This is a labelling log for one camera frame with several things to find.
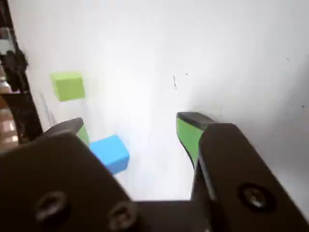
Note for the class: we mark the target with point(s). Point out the green lego block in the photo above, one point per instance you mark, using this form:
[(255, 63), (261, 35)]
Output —
[(68, 87)]

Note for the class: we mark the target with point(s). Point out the blue lego block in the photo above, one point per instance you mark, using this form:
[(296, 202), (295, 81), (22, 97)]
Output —
[(113, 154)]

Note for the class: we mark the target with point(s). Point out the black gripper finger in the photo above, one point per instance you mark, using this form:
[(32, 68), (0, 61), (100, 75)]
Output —
[(48, 183), (236, 174)]

